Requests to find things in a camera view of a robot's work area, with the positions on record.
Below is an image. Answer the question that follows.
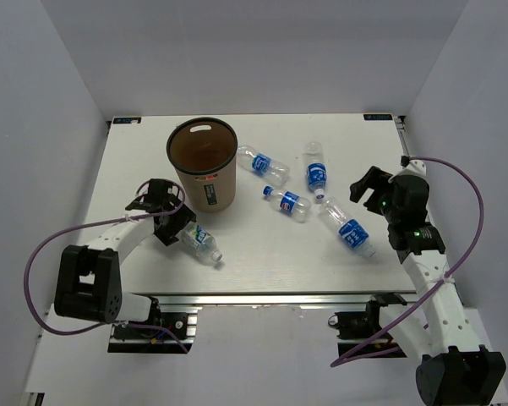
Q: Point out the clear bottle green white label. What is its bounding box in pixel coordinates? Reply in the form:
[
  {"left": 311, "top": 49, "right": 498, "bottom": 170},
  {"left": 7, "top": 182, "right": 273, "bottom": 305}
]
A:
[{"left": 179, "top": 222, "right": 223, "bottom": 266}]

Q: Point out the clear bottle blue label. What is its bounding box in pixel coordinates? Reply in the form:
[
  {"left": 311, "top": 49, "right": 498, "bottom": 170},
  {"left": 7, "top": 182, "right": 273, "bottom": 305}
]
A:
[
  {"left": 303, "top": 141, "right": 327, "bottom": 202},
  {"left": 237, "top": 145, "right": 290, "bottom": 187},
  {"left": 319, "top": 197, "right": 375, "bottom": 258}
]

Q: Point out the blue cap Pepsi bottle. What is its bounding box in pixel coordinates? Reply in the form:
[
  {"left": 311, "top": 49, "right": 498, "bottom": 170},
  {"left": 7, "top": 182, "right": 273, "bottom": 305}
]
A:
[{"left": 263, "top": 186, "right": 312, "bottom": 223}]

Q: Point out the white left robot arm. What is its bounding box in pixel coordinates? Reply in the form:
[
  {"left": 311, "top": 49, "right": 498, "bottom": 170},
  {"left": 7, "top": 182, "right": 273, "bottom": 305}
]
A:
[{"left": 54, "top": 178, "right": 196, "bottom": 337}]

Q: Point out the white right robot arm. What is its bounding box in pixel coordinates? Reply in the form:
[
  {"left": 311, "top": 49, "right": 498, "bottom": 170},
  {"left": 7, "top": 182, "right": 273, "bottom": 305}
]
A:
[{"left": 350, "top": 161, "right": 506, "bottom": 405}]

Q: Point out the brown bin with black rim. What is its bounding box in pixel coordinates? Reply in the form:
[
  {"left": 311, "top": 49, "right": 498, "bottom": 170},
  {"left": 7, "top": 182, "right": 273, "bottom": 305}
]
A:
[{"left": 167, "top": 117, "right": 238, "bottom": 213}]

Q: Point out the right blue table sticker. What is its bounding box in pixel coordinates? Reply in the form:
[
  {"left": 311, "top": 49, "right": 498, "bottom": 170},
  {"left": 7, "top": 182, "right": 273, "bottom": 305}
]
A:
[{"left": 363, "top": 113, "right": 393, "bottom": 121}]

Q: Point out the blue table sticker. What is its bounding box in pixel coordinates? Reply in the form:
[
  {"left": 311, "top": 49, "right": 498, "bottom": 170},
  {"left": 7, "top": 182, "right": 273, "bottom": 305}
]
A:
[
  {"left": 112, "top": 117, "right": 142, "bottom": 125},
  {"left": 363, "top": 113, "right": 393, "bottom": 121}
]

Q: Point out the left blue table sticker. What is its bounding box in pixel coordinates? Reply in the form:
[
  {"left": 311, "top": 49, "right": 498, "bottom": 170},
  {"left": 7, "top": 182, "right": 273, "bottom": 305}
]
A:
[{"left": 112, "top": 117, "right": 142, "bottom": 125}]

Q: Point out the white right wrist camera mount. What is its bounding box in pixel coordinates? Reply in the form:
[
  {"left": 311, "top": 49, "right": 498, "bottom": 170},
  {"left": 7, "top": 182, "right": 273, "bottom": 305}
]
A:
[{"left": 396, "top": 156, "right": 426, "bottom": 179}]

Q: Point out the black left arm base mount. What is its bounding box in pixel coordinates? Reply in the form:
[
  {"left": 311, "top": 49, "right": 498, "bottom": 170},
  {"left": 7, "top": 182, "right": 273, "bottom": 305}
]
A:
[{"left": 107, "top": 297, "right": 200, "bottom": 354}]

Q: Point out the aluminium table frame rail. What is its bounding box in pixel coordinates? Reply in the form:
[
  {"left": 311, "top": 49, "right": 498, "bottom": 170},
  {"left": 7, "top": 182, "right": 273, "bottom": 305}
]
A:
[{"left": 105, "top": 114, "right": 466, "bottom": 312}]

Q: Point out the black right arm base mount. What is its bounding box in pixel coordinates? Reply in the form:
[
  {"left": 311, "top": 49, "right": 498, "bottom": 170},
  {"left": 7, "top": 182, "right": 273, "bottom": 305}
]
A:
[{"left": 327, "top": 293, "right": 411, "bottom": 363}]

